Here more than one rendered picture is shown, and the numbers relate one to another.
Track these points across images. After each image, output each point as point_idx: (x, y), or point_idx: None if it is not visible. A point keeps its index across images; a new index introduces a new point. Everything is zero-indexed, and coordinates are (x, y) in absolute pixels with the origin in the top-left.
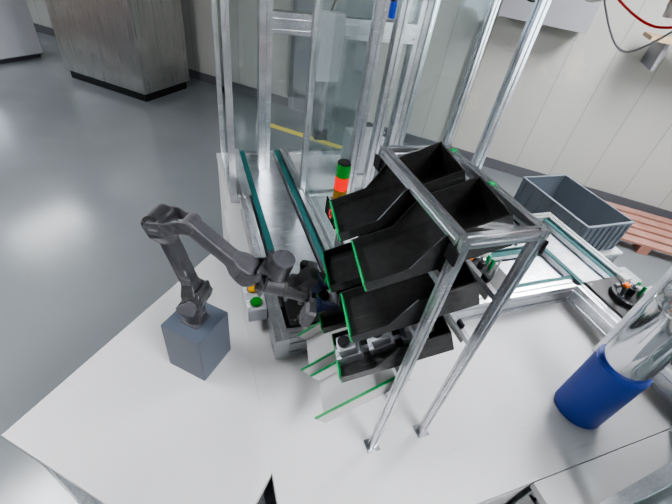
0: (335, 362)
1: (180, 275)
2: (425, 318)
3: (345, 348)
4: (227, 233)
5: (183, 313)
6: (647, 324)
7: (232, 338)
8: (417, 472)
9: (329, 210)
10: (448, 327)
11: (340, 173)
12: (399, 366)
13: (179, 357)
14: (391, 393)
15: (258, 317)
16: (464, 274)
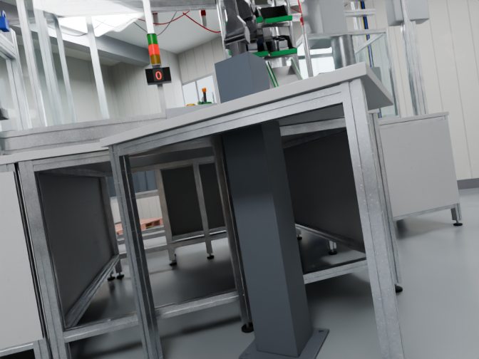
0: (275, 78)
1: (235, 4)
2: (289, 11)
3: (285, 40)
4: (62, 152)
5: (247, 39)
6: None
7: None
8: None
9: (155, 74)
10: (281, 35)
11: (156, 40)
12: (283, 68)
13: (260, 91)
14: (297, 66)
15: None
16: (268, 17)
